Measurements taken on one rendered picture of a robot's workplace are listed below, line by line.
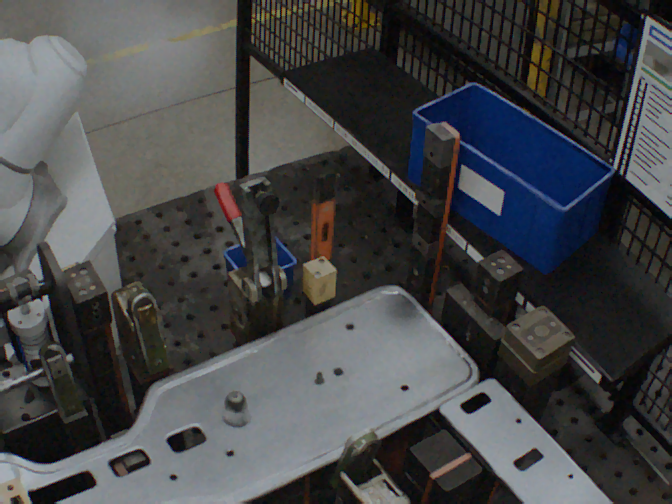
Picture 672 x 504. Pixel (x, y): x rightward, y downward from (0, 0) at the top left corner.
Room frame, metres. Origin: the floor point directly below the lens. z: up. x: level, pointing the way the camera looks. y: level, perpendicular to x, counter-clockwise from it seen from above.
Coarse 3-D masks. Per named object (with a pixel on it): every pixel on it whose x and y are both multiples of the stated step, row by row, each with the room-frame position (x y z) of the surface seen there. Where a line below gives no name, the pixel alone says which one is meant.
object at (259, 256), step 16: (240, 192) 0.88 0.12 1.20; (256, 192) 0.88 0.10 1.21; (256, 208) 0.88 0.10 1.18; (272, 208) 0.85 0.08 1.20; (256, 224) 0.88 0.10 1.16; (272, 224) 0.88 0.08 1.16; (256, 240) 0.87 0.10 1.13; (272, 240) 0.87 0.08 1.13; (256, 256) 0.86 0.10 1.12; (272, 256) 0.87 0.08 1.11; (256, 272) 0.85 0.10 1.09; (272, 272) 0.87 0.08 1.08; (256, 288) 0.85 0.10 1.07; (272, 288) 0.87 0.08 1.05
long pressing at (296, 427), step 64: (320, 320) 0.86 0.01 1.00; (384, 320) 0.87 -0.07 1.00; (192, 384) 0.73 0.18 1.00; (256, 384) 0.74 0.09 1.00; (320, 384) 0.75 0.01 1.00; (384, 384) 0.75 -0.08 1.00; (448, 384) 0.76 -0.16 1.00; (128, 448) 0.60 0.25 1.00; (192, 448) 0.62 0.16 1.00; (256, 448) 0.63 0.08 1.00; (320, 448) 0.64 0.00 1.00
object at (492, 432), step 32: (480, 384) 0.76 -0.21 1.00; (448, 416) 0.70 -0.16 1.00; (480, 416) 0.70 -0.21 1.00; (512, 416) 0.70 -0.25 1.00; (480, 448) 0.65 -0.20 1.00; (512, 448) 0.65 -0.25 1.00; (544, 448) 0.65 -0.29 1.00; (512, 480) 0.60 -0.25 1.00; (544, 480) 0.59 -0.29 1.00; (576, 480) 0.59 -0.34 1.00
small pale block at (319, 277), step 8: (304, 264) 0.90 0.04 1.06; (312, 264) 0.91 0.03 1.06; (320, 264) 0.91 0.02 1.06; (328, 264) 0.91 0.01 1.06; (304, 272) 0.90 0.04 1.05; (312, 272) 0.89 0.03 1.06; (320, 272) 0.89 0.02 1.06; (328, 272) 0.89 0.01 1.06; (336, 272) 0.90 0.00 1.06; (304, 280) 0.90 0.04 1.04; (312, 280) 0.88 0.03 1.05; (320, 280) 0.88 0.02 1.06; (328, 280) 0.89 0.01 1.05; (304, 288) 0.90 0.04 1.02; (312, 288) 0.88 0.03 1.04; (320, 288) 0.88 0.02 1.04; (328, 288) 0.89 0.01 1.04; (304, 296) 0.90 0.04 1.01; (312, 296) 0.88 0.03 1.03; (320, 296) 0.88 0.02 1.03; (328, 296) 0.89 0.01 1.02; (312, 304) 0.88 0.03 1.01; (320, 304) 0.88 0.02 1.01; (328, 304) 0.90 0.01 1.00; (312, 312) 0.89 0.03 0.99
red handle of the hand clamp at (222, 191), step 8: (224, 184) 0.96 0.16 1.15; (216, 192) 0.95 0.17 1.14; (224, 192) 0.95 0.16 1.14; (224, 200) 0.94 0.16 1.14; (232, 200) 0.94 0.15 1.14; (224, 208) 0.94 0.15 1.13; (232, 208) 0.93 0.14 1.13; (232, 216) 0.93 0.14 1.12; (240, 216) 0.93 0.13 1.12; (232, 224) 0.92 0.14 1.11; (240, 224) 0.92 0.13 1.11; (240, 232) 0.91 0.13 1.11; (240, 240) 0.90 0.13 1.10; (264, 272) 0.87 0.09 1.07; (264, 280) 0.86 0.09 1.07; (264, 288) 0.86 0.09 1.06
